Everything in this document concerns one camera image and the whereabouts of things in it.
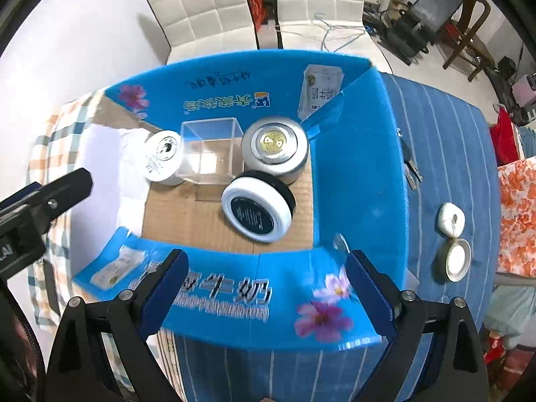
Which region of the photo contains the shallow silver tin lid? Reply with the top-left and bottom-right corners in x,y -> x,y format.
444,238 -> 472,282

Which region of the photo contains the white patterned pebble case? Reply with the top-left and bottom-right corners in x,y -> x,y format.
437,202 -> 466,239

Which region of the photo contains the white round tin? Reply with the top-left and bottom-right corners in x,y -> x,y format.
143,131 -> 184,186

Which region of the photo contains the black car key bunch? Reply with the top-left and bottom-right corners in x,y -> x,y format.
397,128 -> 423,191

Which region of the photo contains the white black round jar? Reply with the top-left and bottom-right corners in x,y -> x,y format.
221,170 -> 296,243

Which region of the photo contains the clear plastic cube box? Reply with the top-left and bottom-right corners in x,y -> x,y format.
178,117 -> 245,185

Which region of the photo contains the blue cardboard box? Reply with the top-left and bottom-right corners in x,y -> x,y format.
74,50 -> 409,350

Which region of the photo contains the silver round tin can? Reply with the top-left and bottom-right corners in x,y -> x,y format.
241,116 -> 309,184

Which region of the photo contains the plaid checkered cloth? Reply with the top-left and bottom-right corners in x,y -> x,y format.
25,89 -> 186,402

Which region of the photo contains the blue striped tablecloth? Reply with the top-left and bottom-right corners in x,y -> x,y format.
175,75 -> 500,401

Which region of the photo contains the teal blanket pile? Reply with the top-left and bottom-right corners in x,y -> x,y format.
483,273 -> 535,349

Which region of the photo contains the orange floral cloth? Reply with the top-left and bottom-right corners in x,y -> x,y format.
498,157 -> 536,278

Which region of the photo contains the red cloth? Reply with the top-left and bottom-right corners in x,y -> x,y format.
490,105 -> 520,166

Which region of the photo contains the left white padded chair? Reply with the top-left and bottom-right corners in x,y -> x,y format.
146,0 -> 259,64

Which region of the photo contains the white padded chair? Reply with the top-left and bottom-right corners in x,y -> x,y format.
146,0 -> 259,64
275,0 -> 393,74

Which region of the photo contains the pink suitcase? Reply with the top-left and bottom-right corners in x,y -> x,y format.
512,74 -> 536,107

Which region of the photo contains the black weight bench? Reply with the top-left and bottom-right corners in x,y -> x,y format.
378,0 -> 462,65

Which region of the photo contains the brown wooden chair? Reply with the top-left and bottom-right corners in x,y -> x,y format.
441,0 -> 495,83

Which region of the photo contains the right white padded chair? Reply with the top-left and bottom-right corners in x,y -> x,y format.
275,0 -> 393,74

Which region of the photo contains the wire clothes hanger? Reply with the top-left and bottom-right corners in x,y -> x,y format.
314,12 -> 367,53

